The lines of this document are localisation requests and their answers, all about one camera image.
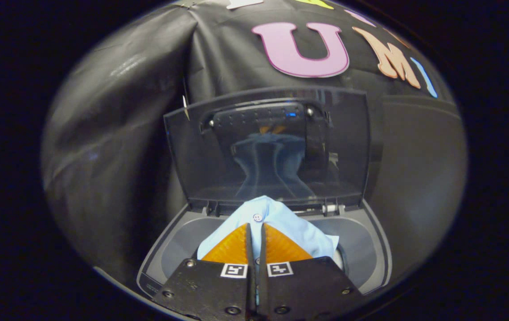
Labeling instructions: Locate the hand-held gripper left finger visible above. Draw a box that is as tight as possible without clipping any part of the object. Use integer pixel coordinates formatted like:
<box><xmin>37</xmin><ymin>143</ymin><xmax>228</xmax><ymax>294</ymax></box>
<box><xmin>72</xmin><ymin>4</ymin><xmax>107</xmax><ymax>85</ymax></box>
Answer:
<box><xmin>152</xmin><ymin>223</ymin><xmax>257</xmax><ymax>321</ymax></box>

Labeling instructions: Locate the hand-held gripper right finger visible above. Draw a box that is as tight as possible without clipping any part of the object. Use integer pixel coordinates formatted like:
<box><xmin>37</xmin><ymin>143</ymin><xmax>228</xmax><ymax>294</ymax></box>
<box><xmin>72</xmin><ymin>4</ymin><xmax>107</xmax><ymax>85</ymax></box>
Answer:
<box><xmin>257</xmin><ymin>223</ymin><xmax>366</xmax><ymax>321</ymax></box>

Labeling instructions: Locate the light blue shirt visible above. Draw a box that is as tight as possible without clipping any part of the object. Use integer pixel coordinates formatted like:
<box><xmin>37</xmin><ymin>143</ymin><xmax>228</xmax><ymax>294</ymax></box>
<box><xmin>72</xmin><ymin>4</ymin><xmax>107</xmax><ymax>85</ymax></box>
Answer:
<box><xmin>197</xmin><ymin>195</ymin><xmax>340</xmax><ymax>270</ymax></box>

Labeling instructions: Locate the grey washing machine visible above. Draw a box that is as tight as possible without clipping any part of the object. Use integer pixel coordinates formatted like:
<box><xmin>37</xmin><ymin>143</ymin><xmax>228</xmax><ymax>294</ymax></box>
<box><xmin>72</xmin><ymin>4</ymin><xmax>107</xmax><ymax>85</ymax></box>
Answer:
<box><xmin>136</xmin><ymin>198</ymin><xmax>393</xmax><ymax>299</ymax></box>

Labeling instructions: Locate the dark washing machine lid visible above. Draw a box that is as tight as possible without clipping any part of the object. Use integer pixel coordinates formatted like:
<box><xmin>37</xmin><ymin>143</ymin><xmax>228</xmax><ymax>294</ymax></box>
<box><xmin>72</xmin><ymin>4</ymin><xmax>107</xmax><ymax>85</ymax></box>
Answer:
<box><xmin>164</xmin><ymin>87</ymin><xmax>371</xmax><ymax>213</ymax></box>

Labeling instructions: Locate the black backdrop cloth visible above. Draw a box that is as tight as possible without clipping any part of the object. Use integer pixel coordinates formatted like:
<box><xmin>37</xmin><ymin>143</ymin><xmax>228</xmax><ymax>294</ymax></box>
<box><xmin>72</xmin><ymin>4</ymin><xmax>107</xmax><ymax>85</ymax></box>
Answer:
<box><xmin>41</xmin><ymin>0</ymin><xmax>456</xmax><ymax>286</ymax></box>

